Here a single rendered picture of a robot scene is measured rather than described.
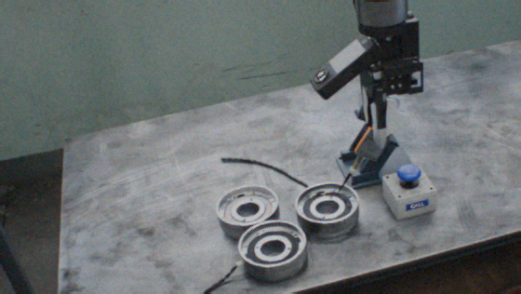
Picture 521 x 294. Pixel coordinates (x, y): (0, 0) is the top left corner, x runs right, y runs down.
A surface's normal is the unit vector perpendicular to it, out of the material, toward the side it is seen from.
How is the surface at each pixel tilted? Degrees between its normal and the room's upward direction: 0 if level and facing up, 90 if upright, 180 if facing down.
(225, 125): 0
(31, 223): 0
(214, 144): 0
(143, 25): 90
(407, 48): 90
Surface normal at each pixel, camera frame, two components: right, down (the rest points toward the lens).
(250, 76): 0.26, 0.56
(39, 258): -0.09, -0.80
